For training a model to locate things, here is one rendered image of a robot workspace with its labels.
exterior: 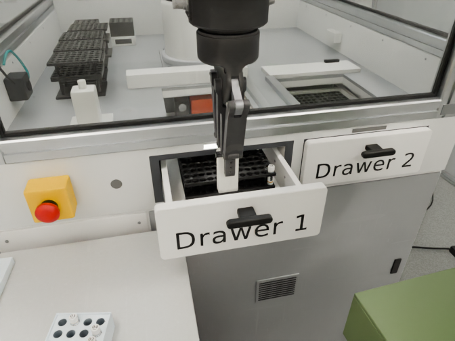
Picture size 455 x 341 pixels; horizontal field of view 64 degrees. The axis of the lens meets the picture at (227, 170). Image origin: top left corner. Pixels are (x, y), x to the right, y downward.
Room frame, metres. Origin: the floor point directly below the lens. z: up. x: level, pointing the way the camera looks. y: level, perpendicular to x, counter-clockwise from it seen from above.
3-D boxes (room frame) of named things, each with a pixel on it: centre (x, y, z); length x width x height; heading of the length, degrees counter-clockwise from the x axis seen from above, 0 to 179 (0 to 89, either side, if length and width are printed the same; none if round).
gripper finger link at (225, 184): (0.45, 0.00, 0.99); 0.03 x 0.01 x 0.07; 102
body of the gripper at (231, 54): (0.45, 0.00, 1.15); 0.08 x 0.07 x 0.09; 12
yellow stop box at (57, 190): (0.53, 0.32, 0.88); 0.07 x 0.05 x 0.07; 102
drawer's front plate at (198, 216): (0.48, -0.03, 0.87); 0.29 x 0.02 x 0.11; 102
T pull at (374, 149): (0.66, -0.31, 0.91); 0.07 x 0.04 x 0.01; 102
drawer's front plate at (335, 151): (0.69, -0.30, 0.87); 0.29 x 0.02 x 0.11; 102
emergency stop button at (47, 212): (0.50, 0.32, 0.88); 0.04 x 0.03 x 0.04; 102
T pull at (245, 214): (0.45, -0.03, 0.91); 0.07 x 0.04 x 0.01; 102
